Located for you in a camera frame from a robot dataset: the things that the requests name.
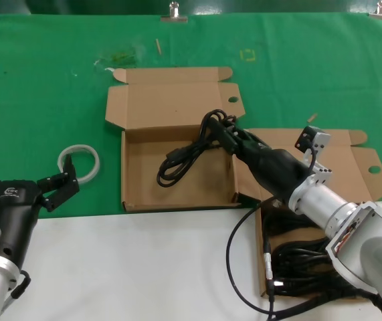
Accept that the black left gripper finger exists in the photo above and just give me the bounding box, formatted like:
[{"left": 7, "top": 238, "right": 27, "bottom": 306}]
[{"left": 36, "top": 155, "right": 80, "bottom": 213}]

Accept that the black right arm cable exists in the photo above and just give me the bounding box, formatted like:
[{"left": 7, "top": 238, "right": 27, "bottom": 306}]
[{"left": 226, "top": 197, "right": 382, "bottom": 321}]

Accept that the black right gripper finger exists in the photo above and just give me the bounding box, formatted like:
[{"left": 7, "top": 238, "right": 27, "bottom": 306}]
[
  {"left": 225, "top": 116, "right": 262, "bottom": 146},
  {"left": 209, "top": 119, "right": 240, "bottom": 154}
]

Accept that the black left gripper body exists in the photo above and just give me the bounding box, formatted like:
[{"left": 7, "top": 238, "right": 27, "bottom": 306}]
[{"left": 0, "top": 179, "right": 43, "bottom": 270}]

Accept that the black power cable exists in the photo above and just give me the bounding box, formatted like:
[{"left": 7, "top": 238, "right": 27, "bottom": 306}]
[{"left": 157, "top": 109, "right": 238, "bottom": 188}]

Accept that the open brown cardboard box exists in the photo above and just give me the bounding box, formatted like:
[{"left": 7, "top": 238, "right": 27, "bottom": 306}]
[
  {"left": 234, "top": 128, "right": 382, "bottom": 298},
  {"left": 104, "top": 66, "right": 246, "bottom": 213}
]

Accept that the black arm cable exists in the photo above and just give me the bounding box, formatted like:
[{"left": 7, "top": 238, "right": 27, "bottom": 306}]
[
  {"left": 226, "top": 197, "right": 382, "bottom": 321},
  {"left": 9, "top": 269, "right": 31, "bottom": 300}
]

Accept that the green table cloth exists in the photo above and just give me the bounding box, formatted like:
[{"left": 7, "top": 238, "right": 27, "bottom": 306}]
[{"left": 0, "top": 12, "right": 382, "bottom": 221}]

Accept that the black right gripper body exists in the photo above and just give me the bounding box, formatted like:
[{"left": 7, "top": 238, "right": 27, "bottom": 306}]
[{"left": 235, "top": 142, "right": 312, "bottom": 201}]

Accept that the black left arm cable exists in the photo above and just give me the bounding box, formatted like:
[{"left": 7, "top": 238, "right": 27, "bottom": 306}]
[{"left": 9, "top": 269, "right": 31, "bottom": 300}]

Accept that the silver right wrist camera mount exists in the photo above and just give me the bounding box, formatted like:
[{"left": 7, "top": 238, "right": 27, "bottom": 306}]
[{"left": 294, "top": 125, "right": 334, "bottom": 184}]

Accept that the white tape roll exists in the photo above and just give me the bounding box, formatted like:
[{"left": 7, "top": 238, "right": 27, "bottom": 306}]
[{"left": 58, "top": 144, "right": 102, "bottom": 185}]

